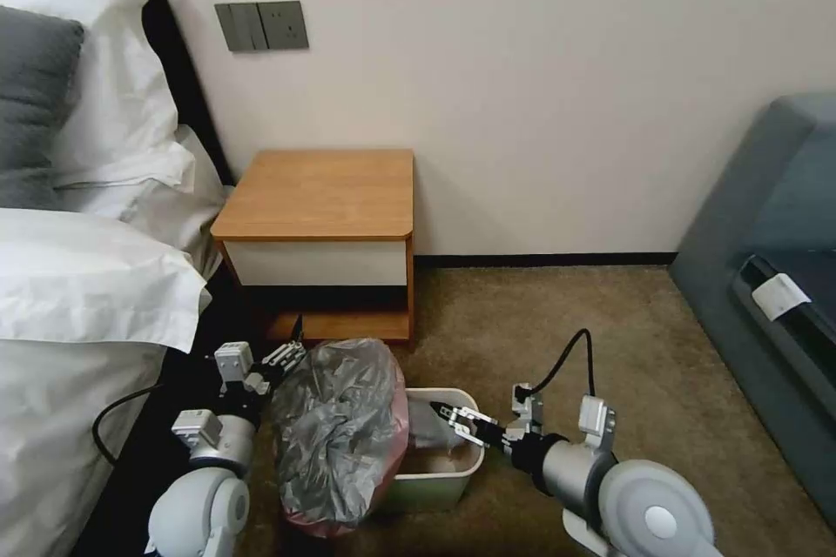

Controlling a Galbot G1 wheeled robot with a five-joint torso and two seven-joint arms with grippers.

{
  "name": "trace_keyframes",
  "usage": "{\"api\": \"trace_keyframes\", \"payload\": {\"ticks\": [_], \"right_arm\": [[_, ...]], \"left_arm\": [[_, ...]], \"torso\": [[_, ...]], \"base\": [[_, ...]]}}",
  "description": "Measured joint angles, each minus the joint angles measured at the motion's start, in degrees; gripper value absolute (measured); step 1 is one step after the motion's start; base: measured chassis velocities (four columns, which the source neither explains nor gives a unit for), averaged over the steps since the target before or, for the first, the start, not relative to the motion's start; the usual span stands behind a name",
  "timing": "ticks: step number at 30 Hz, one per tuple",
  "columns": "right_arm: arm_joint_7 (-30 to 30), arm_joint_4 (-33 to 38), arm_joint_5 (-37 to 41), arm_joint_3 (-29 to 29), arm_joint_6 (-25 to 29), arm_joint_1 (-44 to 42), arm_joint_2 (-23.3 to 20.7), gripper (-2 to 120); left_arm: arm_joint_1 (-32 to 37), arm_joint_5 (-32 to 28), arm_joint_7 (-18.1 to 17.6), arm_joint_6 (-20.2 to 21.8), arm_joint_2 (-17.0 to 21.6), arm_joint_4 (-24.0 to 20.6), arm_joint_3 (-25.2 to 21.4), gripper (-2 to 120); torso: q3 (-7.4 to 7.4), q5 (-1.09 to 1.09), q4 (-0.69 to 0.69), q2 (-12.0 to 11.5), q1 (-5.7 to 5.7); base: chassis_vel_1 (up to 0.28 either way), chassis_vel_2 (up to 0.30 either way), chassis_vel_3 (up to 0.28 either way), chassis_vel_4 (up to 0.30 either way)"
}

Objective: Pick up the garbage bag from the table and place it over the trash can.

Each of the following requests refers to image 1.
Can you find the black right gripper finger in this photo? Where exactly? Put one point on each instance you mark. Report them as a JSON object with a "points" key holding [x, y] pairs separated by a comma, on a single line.
{"points": [[465, 415], [467, 434]]}

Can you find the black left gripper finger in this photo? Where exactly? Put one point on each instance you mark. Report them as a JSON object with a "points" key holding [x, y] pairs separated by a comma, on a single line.
{"points": [[285, 371], [282, 353]]}

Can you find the grey translucent garbage bag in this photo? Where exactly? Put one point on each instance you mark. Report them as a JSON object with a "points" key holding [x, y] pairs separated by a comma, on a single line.
{"points": [[336, 426]]}

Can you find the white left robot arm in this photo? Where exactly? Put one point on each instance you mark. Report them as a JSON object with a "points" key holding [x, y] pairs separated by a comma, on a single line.
{"points": [[196, 505]]}

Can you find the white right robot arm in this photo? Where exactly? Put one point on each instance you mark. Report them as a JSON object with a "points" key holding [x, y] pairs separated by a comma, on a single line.
{"points": [[627, 492]]}

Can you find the white plastic trash can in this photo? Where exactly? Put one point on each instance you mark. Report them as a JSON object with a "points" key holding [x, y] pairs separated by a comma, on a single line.
{"points": [[431, 482]]}

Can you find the pink plastic bag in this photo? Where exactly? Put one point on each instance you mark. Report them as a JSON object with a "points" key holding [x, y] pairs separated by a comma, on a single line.
{"points": [[313, 512]]}

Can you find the black bed base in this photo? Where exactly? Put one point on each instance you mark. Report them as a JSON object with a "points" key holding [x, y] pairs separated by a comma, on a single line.
{"points": [[163, 387]]}

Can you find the white nightstand drawer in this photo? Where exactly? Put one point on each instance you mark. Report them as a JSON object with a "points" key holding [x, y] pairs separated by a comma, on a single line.
{"points": [[313, 263]]}

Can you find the wooden nightstand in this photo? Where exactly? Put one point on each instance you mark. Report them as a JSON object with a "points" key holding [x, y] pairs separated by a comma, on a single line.
{"points": [[320, 195]]}

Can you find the dark baseboard strip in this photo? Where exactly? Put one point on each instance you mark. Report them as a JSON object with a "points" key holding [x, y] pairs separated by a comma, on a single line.
{"points": [[542, 259]]}

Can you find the white pillow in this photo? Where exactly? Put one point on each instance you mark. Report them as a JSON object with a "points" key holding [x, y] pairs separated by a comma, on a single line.
{"points": [[176, 204], [124, 74]]}

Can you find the white duvet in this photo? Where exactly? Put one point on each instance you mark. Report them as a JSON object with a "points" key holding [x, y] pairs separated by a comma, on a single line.
{"points": [[72, 335]]}

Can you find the black headboard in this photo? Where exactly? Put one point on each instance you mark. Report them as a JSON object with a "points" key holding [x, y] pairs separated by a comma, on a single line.
{"points": [[189, 80]]}

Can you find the white sofa label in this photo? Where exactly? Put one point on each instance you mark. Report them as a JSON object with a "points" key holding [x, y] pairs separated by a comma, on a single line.
{"points": [[780, 297]]}

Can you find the grey-blue sofa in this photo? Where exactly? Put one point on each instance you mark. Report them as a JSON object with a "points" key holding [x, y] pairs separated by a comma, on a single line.
{"points": [[771, 204]]}

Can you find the grey cushion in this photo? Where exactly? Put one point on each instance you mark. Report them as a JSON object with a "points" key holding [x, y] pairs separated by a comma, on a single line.
{"points": [[33, 100]]}

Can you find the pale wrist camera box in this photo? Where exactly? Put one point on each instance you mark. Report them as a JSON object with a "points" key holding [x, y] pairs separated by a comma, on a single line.
{"points": [[233, 361], [526, 410]]}

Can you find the grey wall switch panel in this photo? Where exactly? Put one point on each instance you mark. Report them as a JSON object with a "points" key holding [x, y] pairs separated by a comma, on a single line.
{"points": [[261, 27]]}

